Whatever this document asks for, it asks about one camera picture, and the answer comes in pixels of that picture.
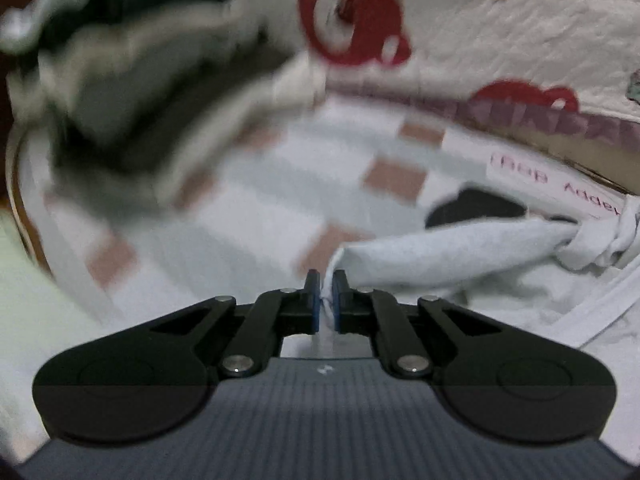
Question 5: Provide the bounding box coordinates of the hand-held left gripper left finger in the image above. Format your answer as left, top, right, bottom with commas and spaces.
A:
150, 269, 321, 378

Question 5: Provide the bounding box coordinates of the checkered round rug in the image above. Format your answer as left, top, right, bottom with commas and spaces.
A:
5, 95, 640, 461

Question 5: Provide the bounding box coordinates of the pale green mat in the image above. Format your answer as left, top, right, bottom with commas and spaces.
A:
0, 210, 101, 463

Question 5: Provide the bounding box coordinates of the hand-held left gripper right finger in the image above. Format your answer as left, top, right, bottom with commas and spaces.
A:
332, 269, 503, 378

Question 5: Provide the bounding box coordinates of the light grey hoodie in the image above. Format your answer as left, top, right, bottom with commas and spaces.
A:
320, 194, 640, 461

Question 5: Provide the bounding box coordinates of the white quilt with red bears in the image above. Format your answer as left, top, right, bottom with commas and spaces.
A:
295, 0, 640, 196

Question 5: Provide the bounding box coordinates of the stack of folded clothes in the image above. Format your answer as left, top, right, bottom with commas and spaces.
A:
0, 0, 328, 221

